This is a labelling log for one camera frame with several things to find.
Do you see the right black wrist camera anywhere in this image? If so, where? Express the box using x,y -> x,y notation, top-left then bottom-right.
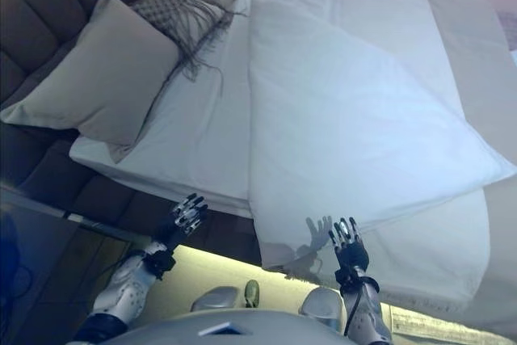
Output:
333,265 -> 381,288

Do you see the beige bedspread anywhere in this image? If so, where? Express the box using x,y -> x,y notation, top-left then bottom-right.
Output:
415,0 -> 517,322

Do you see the woven fringed cushion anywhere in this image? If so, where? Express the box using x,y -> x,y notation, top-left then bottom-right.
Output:
129,0 -> 236,84

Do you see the robot leg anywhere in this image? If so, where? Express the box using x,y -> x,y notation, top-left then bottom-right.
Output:
297,287 -> 345,318
191,279 -> 262,314

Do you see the white smooth duvet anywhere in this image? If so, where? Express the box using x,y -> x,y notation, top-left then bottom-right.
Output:
246,0 -> 517,281

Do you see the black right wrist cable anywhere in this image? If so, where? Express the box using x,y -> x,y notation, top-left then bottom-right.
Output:
344,278 -> 364,339

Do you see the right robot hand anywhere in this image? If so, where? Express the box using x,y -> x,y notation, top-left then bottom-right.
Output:
327,217 -> 371,272

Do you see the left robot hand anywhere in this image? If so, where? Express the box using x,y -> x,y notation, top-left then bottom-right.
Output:
155,193 -> 210,250

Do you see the tufted upholstered headboard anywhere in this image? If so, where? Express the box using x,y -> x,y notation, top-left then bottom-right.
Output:
0,0 -> 197,187

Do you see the large plain beige pillow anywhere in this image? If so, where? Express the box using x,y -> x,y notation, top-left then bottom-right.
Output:
0,0 -> 182,149

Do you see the right robot leg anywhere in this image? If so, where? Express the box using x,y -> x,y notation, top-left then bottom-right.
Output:
297,287 -> 345,318

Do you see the grey robot torso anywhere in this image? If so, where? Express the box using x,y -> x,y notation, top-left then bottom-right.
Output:
116,307 -> 364,345

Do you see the white fitted sheet mattress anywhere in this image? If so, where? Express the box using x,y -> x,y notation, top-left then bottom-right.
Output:
68,0 -> 266,217

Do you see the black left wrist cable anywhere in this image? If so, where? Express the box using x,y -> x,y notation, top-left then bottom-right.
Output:
102,253 -> 143,282

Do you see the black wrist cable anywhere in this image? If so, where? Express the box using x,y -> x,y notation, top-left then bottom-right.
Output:
344,278 -> 364,339
102,253 -> 143,282

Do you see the wooden nightstand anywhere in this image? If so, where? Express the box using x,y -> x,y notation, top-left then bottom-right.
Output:
0,185 -> 137,345

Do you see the left robot leg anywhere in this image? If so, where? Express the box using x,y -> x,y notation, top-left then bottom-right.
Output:
191,279 -> 262,314

